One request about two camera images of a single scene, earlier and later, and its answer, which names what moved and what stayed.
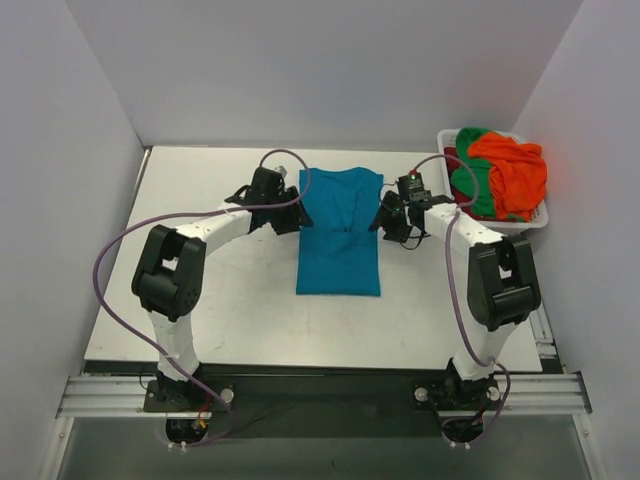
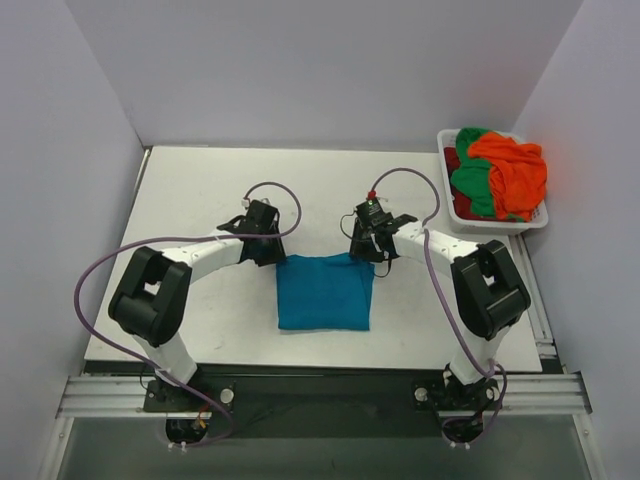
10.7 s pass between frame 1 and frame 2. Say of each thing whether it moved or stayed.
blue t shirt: moved
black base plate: stayed
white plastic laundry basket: stayed
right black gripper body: moved
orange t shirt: stayed
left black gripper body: moved
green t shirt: stayed
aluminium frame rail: stayed
